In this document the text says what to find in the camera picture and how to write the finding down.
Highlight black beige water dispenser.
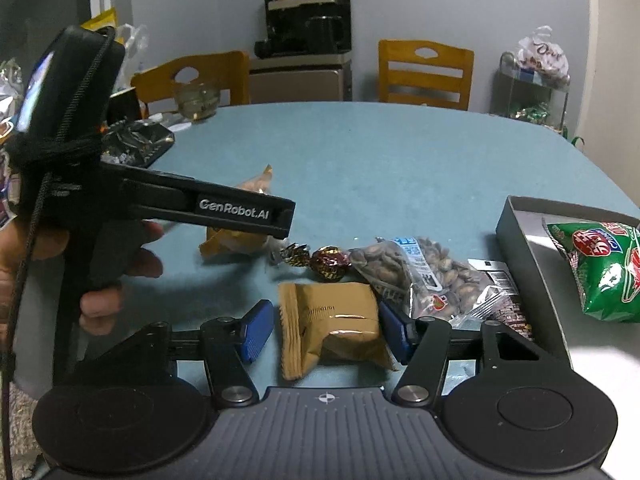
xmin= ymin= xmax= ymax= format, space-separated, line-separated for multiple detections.
xmin=248 ymin=0 xmax=353 ymax=106

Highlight glass shelf cart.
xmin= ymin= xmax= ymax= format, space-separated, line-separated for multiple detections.
xmin=492 ymin=52 xmax=571 ymax=129

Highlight wooden chair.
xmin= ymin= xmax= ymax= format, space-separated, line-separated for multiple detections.
xmin=130 ymin=50 xmax=251 ymax=113
xmin=377 ymin=39 xmax=475 ymax=111

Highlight tan snack packet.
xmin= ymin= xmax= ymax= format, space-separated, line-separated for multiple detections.
xmin=199 ymin=164 xmax=282 ymax=262
xmin=277 ymin=281 xmax=399 ymax=382

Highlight dark printed snack packet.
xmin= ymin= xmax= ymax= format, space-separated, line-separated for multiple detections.
xmin=452 ymin=259 xmax=534 ymax=342

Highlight green snack bag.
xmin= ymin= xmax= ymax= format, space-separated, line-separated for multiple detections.
xmin=542 ymin=215 xmax=640 ymax=324

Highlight green wrapped candies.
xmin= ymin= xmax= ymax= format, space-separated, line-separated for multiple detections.
xmin=509 ymin=102 xmax=552 ymax=124

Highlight person's left hand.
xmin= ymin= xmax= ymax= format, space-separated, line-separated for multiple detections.
xmin=0 ymin=217 xmax=166 ymax=333

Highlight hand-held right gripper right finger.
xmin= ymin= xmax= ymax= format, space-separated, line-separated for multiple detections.
xmin=378 ymin=299 xmax=571 ymax=407

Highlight glass ashtray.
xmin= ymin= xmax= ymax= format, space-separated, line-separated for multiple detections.
xmin=174 ymin=82 xmax=220 ymax=122

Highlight clear plastic bag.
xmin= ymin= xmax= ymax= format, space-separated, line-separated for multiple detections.
xmin=116 ymin=24 xmax=149 ymax=77

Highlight teal tablecloth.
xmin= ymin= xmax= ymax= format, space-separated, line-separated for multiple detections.
xmin=75 ymin=101 xmax=640 ymax=397

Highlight grey cardboard box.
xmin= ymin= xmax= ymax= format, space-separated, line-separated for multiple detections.
xmin=495 ymin=195 xmax=640 ymax=367

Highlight black tray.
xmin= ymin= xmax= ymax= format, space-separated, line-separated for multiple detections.
xmin=99 ymin=120 xmax=176 ymax=170

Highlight white plastic bag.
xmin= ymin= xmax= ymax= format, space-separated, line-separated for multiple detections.
xmin=515 ymin=26 xmax=571 ymax=87

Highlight clear bag of seeds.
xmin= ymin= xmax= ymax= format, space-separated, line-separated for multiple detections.
xmin=349 ymin=236 xmax=501 ymax=322

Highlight shiny foil bag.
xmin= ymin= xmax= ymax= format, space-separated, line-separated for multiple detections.
xmin=0 ymin=57 xmax=25 ymax=129

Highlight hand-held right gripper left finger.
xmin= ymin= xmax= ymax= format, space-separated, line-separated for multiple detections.
xmin=75 ymin=299 xmax=275 ymax=407

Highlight red gold wrapped candy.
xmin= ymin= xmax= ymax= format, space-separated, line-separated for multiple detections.
xmin=310 ymin=245 xmax=351 ymax=282

